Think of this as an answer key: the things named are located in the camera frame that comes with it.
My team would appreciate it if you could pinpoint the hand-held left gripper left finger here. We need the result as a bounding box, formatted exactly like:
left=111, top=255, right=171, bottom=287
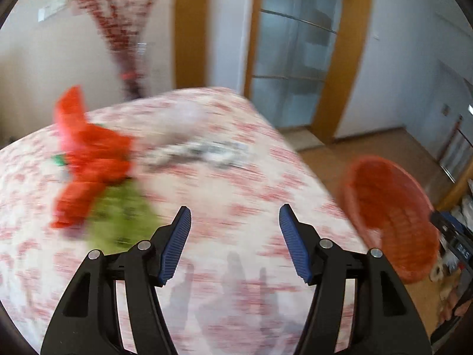
left=40, top=206, right=192, bottom=355

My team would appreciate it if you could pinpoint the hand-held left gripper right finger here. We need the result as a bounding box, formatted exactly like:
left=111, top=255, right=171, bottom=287
left=279, top=203, right=433, bottom=355

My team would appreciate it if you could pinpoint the green plastic bag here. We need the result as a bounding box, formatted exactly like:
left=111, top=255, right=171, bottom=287
left=87, top=185, right=160, bottom=254

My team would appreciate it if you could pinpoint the orange mesh trash bin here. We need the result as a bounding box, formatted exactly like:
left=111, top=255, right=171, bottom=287
left=340, top=156, right=440, bottom=285

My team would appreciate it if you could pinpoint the large clear plastic bag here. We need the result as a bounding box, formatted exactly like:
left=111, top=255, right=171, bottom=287
left=146, top=100, right=254, bottom=172

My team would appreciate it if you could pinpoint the orange plastic bag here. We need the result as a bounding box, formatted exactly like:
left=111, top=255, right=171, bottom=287
left=50, top=86, right=135, bottom=230

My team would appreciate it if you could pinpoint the floral pink white tablecloth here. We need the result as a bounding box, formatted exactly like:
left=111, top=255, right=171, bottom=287
left=0, top=87, right=370, bottom=355

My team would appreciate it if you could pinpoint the clear glass vase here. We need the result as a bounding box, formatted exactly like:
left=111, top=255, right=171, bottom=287
left=118, top=42, right=156, bottom=100

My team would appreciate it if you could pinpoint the frosted glass door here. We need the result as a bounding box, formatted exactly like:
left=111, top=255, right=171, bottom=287
left=249, top=0, right=344, bottom=128

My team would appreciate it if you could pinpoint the wooden door frame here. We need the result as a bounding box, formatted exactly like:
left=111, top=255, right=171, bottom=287
left=242, top=0, right=374, bottom=145

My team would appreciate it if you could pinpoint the wooden wall panel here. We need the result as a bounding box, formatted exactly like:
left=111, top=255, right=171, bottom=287
left=174, top=0, right=222, bottom=89

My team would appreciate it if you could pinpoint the white wall socket plate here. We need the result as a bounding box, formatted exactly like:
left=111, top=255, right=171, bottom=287
left=37, top=0, right=68, bottom=23

